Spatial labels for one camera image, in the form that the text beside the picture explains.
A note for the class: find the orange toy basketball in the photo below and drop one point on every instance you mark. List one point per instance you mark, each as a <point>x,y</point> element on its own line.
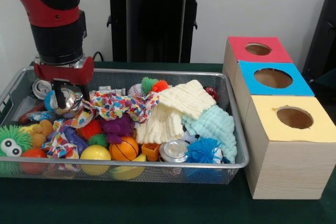
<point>123,150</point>

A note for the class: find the green fuzzy toy with eyes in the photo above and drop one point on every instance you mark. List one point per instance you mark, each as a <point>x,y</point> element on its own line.
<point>10,140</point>

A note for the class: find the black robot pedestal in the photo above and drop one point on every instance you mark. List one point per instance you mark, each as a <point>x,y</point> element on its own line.
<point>157,30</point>

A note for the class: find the purple spiky hedgehog toy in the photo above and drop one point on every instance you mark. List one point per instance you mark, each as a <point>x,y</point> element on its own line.
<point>118,127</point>

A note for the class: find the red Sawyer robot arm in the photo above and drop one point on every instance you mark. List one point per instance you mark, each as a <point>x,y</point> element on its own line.
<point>57,32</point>

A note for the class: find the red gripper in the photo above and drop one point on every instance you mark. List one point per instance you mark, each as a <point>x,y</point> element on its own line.
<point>68,75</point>

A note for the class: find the black upright panel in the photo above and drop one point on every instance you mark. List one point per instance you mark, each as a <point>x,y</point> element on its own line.
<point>323,37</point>

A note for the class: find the wooden box with three holes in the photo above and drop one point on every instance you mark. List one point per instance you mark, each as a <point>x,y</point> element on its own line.
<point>288,171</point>

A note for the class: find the cream waffle cloth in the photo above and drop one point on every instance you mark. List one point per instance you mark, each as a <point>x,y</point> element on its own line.
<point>162,127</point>

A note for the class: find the blue fuzzy toy with eyes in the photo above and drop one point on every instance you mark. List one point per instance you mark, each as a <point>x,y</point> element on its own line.
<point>202,151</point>

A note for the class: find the tan plush teddy bear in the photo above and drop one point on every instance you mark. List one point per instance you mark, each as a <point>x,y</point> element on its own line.
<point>39,136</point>

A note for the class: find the silver drink can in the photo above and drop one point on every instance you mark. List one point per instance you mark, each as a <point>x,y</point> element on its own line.
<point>173,151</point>

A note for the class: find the colourful spotted cloth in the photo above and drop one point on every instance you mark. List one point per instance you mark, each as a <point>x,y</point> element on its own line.
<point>115,106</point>
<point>60,142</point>

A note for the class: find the dented silver can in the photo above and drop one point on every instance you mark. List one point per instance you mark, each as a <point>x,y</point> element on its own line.
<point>72,100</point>

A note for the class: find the smooth yellow plastic ball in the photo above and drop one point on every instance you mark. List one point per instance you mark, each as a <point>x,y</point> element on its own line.
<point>95,153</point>

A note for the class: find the dark green table cloth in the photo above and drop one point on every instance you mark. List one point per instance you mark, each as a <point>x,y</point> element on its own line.
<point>328,77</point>
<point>131,203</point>

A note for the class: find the mint waffle cloth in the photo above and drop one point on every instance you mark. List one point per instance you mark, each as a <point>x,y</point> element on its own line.
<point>220,129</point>

